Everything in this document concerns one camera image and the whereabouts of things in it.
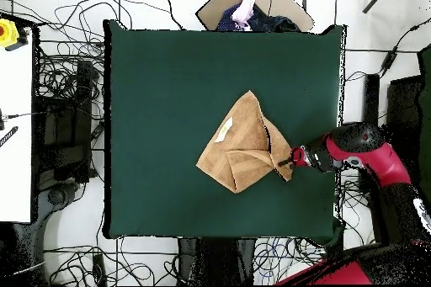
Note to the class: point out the orange terry towel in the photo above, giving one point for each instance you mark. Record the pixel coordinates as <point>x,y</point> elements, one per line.
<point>242,145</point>

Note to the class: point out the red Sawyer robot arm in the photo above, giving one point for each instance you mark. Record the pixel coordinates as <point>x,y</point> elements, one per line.
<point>387,165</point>

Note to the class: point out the black flat panel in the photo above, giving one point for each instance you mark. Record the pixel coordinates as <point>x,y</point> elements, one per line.
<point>402,105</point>

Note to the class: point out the black upright stand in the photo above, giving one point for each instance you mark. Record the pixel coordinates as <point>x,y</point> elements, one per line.
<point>371,98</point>

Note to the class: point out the dark green side cloth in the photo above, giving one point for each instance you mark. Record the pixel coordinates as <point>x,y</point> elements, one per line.
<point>426,115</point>

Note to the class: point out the dark navy garment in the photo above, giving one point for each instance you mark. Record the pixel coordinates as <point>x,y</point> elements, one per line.
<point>272,22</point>

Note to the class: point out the dark green tablecloth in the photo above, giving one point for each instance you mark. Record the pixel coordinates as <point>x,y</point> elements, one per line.
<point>168,64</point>

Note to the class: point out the blue dotted garment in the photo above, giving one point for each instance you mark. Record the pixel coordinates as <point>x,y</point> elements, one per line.
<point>227,21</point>

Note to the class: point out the pink garment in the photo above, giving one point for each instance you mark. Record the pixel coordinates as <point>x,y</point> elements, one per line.
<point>245,11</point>

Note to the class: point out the brown cardboard box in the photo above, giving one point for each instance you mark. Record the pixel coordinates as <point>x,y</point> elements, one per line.
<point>219,7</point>

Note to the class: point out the black equipment rack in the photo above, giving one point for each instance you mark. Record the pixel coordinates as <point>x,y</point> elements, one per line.
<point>64,125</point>

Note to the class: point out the grey stand foot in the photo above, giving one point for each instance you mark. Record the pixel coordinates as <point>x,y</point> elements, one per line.
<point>55,196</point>

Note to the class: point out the white desk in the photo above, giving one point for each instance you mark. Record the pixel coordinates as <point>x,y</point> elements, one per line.
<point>15,132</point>

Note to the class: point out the yellow emergency stop button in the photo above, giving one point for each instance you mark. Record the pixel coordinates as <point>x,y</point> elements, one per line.
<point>7,32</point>

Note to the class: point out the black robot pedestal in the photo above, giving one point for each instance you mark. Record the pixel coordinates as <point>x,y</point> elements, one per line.
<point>219,260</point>

